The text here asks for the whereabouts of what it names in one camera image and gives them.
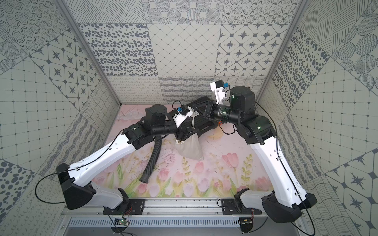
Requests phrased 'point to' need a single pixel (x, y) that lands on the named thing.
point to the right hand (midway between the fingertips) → (193, 109)
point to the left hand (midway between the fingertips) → (193, 118)
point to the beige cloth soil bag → (191, 148)
